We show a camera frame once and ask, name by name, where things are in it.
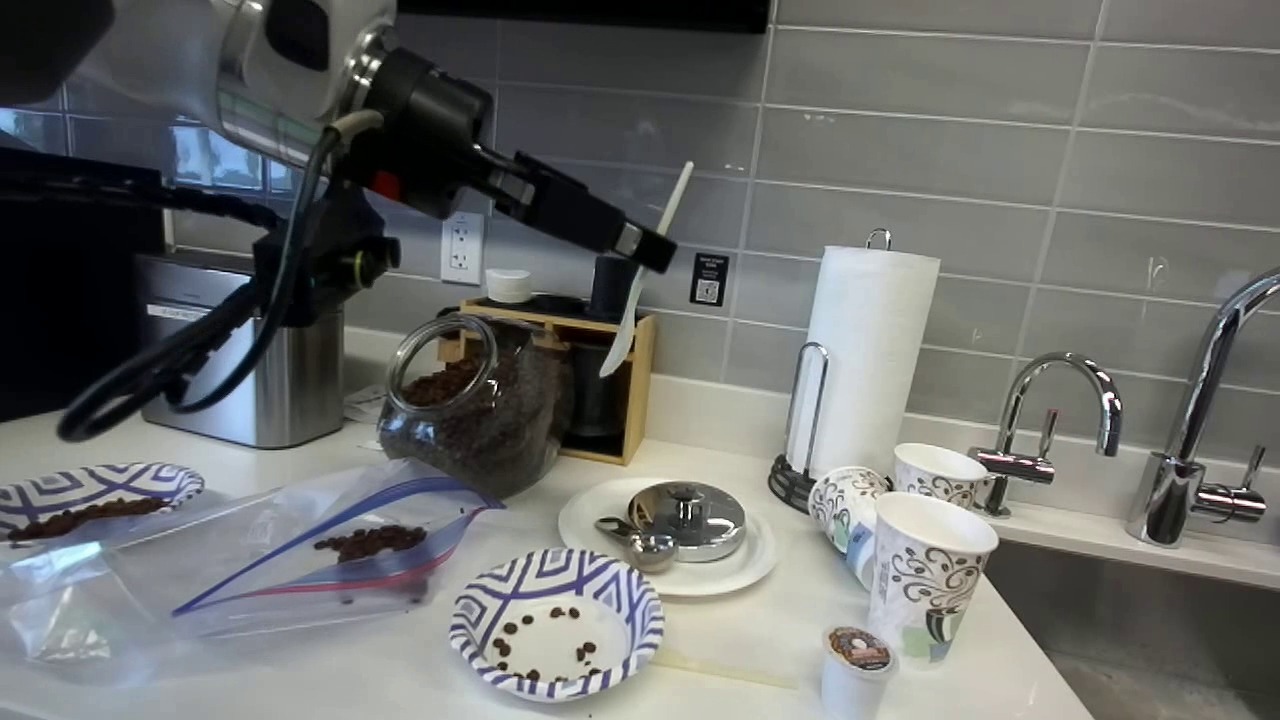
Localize dark upper cabinet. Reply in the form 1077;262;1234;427
396;0;778;34

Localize wire paper towel holder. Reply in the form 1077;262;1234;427
766;228;911;521

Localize wooden countertop rack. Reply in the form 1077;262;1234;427
458;297;661;468

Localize stainless steel bin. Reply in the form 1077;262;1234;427
138;251;353;451

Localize black kitchen appliance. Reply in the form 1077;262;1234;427
0;145;175;422

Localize large chrome faucet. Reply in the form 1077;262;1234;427
1126;262;1280;548

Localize steel sink basin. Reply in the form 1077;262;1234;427
986;535;1280;720

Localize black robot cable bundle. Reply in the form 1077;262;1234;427
52;112;403;449

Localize clear zip plastic bag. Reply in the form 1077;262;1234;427
0;457;495;683

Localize short patterned paper cup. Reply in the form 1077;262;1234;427
891;440;995;521

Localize white plastic spoon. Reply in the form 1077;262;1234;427
595;157;699;385

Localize glass jar of coffee beans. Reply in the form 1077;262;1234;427
377;312;578;508

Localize black wall plate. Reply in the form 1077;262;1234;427
688;246;734;312

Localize blue patterned bowl few beans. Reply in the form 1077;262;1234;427
449;542;668;706

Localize white bowl with metal cup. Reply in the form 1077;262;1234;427
555;471;781;598

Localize white wall outlet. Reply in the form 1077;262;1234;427
436;212;490;288

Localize small chrome gooseneck faucet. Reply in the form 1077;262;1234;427
969;346;1127;521

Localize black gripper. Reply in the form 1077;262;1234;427
357;49;679;275

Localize small coffee pod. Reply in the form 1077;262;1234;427
818;618;898;720

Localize tipped patterned paper cup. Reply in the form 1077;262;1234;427
804;460;898;557

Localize white paper towel roll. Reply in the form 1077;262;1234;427
786;239;943;482

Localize tall patterned paper cup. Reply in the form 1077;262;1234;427
864;492;1006;666

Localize blue patterned bowl full of beans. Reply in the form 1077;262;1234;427
0;457;208;542

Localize metal measuring spoon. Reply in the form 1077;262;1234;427
594;510;685;578

